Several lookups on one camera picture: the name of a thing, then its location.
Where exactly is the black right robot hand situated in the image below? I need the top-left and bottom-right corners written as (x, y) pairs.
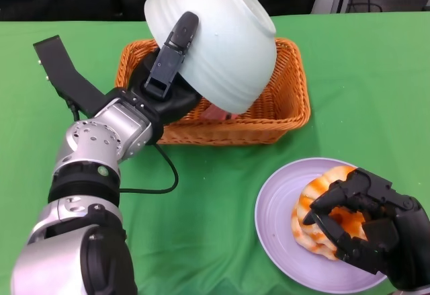
top-left (302, 167), bottom-right (430, 291)

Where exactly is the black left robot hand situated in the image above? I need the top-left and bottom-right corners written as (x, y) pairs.
top-left (127, 11), bottom-right (203, 127)

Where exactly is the salmon pink cake slice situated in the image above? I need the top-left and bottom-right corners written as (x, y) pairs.
top-left (204, 104), bottom-right (243, 121)

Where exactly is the pale grey-green bowl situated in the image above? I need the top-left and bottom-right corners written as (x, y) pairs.
top-left (144, 0), bottom-right (277, 114)

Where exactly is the orange striped pumpkin bread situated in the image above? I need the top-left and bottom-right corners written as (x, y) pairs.
top-left (291, 207), bottom-right (341, 262)
top-left (295, 165), bottom-right (368, 242)

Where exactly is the orange wicker basket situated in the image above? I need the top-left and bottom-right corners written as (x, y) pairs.
top-left (115, 38), bottom-right (312, 146)

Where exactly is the lavender round plate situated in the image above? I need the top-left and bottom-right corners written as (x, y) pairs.
top-left (254, 157), bottom-right (390, 292)

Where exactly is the green tablecloth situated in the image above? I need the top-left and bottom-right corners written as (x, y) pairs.
top-left (0, 11), bottom-right (430, 295)

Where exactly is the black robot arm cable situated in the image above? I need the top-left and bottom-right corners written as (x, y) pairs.
top-left (119, 143), bottom-right (179, 195)

